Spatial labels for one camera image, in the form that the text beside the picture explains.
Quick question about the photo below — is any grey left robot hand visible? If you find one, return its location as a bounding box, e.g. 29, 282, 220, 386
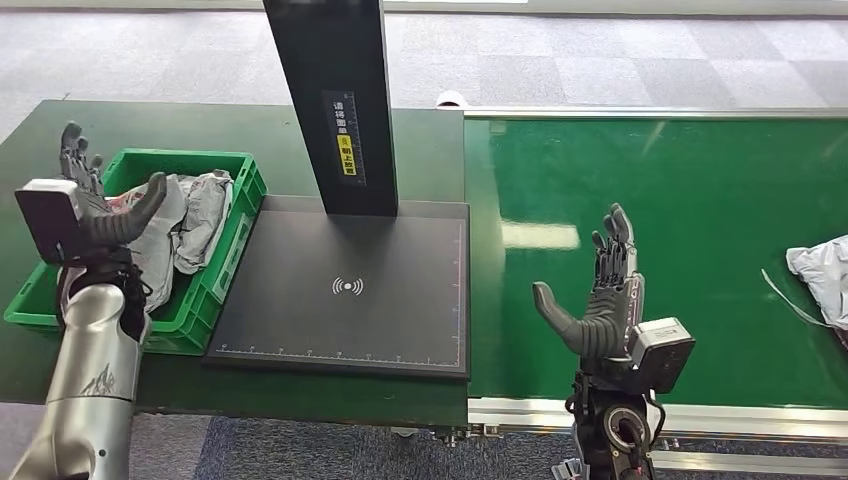
58, 120, 169, 252

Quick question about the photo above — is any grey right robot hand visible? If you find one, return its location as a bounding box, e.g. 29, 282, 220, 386
531, 202, 646, 362

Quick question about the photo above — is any grey poly package red print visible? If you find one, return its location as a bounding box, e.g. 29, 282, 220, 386
105, 173, 193, 314

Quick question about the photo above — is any green conveyor belt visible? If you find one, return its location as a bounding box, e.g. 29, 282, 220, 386
463, 117, 848, 410

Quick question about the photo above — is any black inbound scanner machine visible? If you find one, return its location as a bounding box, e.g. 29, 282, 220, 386
203, 0, 472, 382

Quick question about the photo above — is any grey poly package with strip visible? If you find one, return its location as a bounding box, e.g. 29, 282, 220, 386
760, 235, 848, 349

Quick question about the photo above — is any green plastic crate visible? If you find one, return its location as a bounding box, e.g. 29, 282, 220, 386
3, 148, 269, 357

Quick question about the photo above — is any black label with yellow tag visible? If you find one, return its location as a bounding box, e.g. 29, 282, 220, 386
322, 89, 368, 188

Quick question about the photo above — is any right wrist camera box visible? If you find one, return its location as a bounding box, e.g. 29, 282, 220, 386
625, 317, 697, 395

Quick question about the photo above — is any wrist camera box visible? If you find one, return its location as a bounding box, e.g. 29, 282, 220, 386
14, 178, 84, 266
625, 317, 697, 395

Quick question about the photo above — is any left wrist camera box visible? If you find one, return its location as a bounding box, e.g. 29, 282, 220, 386
14, 178, 84, 266

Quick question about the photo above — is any metal frame connector bracket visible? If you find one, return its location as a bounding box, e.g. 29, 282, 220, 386
390, 427, 505, 450

